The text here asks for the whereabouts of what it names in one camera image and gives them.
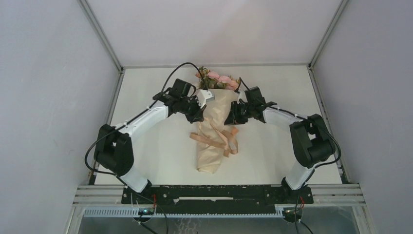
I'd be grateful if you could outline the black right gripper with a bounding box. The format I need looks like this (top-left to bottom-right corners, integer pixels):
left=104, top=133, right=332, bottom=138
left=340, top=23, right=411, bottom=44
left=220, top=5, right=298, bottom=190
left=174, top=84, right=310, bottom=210
left=224, top=101, right=254, bottom=125

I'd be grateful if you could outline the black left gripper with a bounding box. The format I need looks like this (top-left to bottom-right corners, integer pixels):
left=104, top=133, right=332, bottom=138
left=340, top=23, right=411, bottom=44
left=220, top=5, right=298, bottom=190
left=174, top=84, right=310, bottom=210
left=179, top=95, right=207, bottom=124

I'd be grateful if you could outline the pink fake rose sprig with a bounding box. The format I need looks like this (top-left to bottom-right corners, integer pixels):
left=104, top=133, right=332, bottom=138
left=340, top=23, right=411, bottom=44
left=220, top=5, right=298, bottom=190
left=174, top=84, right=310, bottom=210
left=195, top=66, right=211, bottom=89

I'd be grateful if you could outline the pink fake rose stem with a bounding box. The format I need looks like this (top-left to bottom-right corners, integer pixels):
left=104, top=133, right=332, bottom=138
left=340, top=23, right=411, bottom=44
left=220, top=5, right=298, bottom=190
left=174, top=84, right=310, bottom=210
left=207, top=71, right=241, bottom=91

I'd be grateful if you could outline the tan ribbon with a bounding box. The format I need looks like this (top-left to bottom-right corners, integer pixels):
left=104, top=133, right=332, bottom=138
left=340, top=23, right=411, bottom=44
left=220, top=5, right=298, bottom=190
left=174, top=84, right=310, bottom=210
left=189, top=117, right=241, bottom=158

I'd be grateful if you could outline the brown wrapping paper sheet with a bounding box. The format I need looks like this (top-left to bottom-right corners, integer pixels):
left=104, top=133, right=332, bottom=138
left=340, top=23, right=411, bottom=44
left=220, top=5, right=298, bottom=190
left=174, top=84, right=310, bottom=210
left=190, top=89, right=239, bottom=174

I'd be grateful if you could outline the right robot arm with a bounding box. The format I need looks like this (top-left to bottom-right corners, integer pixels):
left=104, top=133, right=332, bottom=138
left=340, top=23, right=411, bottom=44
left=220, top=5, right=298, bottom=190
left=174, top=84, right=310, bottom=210
left=224, top=87, right=339, bottom=203

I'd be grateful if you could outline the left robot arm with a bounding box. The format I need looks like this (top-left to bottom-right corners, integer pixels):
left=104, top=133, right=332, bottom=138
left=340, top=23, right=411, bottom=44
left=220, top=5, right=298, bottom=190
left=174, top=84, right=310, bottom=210
left=85, top=79, right=214, bottom=203

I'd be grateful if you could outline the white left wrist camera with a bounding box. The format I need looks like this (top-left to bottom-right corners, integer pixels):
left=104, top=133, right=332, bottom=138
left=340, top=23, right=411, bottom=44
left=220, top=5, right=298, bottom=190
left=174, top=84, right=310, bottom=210
left=196, top=89, right=215, bottom=108

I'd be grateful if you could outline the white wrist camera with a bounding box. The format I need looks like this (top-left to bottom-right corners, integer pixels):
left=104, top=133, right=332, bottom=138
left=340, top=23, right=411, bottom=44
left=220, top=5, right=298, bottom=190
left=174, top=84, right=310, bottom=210
left=196, top=89, right=215, bottom=108
left=237, top=91, right=248, bottom=104

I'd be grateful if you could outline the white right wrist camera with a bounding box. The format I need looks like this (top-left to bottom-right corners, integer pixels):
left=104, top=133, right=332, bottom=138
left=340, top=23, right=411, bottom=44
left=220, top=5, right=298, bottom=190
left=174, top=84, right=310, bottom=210
left=237, top=91, right=248, bottom=104

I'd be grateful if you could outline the black mounting base rail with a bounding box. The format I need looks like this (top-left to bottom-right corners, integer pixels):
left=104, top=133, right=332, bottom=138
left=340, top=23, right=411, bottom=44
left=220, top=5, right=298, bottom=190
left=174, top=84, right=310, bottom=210
left=121, top=184, right=314, bottom=214

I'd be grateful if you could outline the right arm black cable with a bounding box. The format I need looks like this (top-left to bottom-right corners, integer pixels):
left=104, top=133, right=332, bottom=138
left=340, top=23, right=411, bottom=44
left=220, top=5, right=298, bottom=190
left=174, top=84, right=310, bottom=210
left=237, top=77, right=342, bottom=234

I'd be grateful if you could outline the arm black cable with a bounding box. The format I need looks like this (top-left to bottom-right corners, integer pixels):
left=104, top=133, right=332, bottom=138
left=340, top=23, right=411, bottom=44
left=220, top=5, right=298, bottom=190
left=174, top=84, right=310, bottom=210
left=237, top=77, right=342, bottom=234
left=84, top=62, right=209, bottom=234

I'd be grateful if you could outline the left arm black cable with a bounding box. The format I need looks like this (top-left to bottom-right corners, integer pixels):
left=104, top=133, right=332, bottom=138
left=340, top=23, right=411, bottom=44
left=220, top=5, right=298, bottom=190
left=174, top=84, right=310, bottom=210
left=84, top=62, right=209, bottom=234

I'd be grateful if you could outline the aluminium frame rail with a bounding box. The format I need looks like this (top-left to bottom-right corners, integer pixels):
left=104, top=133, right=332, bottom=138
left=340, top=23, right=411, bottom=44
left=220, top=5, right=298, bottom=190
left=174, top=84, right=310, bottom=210
left=73, top=184, right=366, bottom=206

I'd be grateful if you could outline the white slotted cable duct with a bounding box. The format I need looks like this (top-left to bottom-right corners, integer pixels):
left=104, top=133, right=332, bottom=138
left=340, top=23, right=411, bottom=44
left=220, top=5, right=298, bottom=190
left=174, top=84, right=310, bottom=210
left=83, top=206, right=285, bottom=218

